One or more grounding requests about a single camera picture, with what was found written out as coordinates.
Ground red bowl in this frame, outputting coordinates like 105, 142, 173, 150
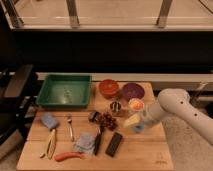
98, 79, 119, 98

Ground clear cup with orange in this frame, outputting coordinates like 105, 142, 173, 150
128, 98, 145, 114

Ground light blue cloth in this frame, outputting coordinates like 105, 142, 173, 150
73, 132, 95, 154

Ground black rectangular block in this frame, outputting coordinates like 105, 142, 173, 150
105, 132, 123, 157

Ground orange carrot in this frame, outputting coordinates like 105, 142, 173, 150
54, 152, 84, 162

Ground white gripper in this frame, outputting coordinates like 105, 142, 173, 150
123, 108, 154, 133

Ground silver fork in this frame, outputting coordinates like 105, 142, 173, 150
67, 115, 74, 142

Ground wooden cutting board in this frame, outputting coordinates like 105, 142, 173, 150
17, 83, 174, 171

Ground small metal cup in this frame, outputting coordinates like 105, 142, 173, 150
110, 101, 121, 114

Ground green plastic tray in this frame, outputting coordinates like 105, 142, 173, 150
36, 74, 92, 108

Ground dark red grapes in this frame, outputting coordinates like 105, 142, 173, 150
101, 113, 118, 131

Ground black handled dish brush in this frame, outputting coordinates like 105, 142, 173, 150
89, 111, 104, 155

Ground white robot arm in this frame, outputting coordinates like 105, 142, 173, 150
124, 89, 213, 146

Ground yellow peeler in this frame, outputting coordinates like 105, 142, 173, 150
40, 129, 56, 160

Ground blue cup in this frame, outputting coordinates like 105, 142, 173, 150
136, 125, 145, 133

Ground blue sponge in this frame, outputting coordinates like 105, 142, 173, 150
41, 112, 59, 130

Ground black chair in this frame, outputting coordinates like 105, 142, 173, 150
0, 65, 38, 146

